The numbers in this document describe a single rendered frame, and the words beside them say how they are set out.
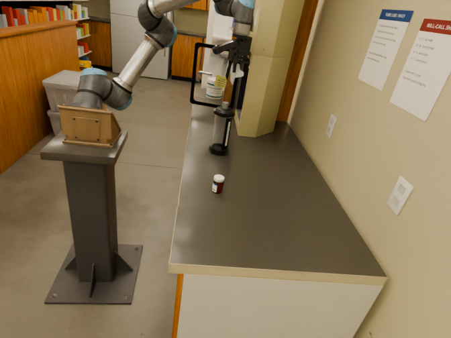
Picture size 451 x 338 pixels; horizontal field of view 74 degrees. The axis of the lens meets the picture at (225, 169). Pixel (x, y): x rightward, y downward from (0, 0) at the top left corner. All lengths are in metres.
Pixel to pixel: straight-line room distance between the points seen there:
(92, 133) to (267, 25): 1.02
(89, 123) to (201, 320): 0.98
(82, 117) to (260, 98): 0.94
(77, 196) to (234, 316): 1.00
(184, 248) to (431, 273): 0.71
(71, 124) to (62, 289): 1.03
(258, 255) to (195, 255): 0.20
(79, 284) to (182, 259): 1.27
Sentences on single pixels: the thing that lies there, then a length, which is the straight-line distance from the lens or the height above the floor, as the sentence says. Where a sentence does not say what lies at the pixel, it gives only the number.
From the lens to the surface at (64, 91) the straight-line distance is 3.65.
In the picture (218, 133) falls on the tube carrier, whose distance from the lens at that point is 1.49.
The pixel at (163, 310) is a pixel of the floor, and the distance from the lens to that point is 1.99.
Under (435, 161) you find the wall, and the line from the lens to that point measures 1.05.
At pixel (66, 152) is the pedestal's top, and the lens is 1.52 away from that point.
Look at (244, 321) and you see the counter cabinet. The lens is 1.16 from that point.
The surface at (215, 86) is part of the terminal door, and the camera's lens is 2.07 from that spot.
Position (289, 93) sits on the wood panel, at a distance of 2.19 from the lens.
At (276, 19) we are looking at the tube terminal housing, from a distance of 1.71.
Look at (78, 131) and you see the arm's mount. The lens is 1.56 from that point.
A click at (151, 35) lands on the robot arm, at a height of 1.44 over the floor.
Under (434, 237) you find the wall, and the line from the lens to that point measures 1.04.
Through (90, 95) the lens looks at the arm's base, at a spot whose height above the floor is 1.17.
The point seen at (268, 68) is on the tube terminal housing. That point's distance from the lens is 1.73.
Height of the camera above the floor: 1.63
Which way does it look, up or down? 29 degrees down
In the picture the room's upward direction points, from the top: 10 degrees clockwise
